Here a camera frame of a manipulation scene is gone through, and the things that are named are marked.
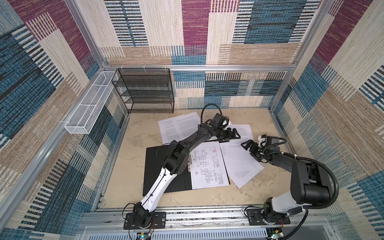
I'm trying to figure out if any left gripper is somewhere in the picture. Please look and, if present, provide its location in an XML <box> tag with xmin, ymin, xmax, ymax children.
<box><xmin>215</xmin><ymin>128</ymin><xmax>241</xmax><ymax>143</ymax></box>

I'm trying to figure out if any white paper technical drawing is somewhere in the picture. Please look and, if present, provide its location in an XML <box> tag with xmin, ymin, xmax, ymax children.
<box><xmin>190</xmin><ymin>142</ymin><xmax>230</xmax><ymax>190</ymax></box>

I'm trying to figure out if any orange black file folder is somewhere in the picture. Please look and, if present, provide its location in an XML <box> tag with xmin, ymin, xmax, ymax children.
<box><xmin>142</xmin><ymin>145</ymin><xmax>231</xmax><ymax>197</ymax></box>

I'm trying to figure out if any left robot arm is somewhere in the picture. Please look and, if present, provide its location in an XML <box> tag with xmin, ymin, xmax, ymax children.
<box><xmin>124</xmin><ymin>104</ymin><xmax>241</xmax><ymax>230</ymax></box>

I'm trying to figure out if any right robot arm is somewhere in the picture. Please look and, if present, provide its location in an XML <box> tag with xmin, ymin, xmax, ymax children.
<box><xmin>241</xmin><ymin>135</ymin><xmax>340</xmax><ymax>225</ymax></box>

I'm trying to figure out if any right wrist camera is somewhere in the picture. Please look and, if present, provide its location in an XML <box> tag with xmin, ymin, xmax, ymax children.
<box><xmin>258</xmin><ymin>135</ymin><xmax>280</xmax><ymax>148</ymax></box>

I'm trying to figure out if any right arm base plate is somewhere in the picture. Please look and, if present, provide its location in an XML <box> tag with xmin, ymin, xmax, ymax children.
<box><xmin>244</xmin><ymin>208</ymin><xmax>291</xmax><ymax>226</ymax></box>

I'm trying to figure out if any black wire mesh shelf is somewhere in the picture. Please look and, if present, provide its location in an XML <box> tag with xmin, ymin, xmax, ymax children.
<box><xmin>112</xmin><ymin>68</ymin><xmax>175</xmax><ymax>114</ymax></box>

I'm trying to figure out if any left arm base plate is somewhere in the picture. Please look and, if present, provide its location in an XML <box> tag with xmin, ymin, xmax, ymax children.
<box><xmin>124</xmin><ymin>212</ymin><xmax>167</xmax><ymax>230</ymax></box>

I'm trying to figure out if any white wire mesh basket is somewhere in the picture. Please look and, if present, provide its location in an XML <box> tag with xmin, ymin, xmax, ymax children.
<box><xmin>65</xmin><ymin>71</ymin><xmax>115</xmax><ymax>135</ymax></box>

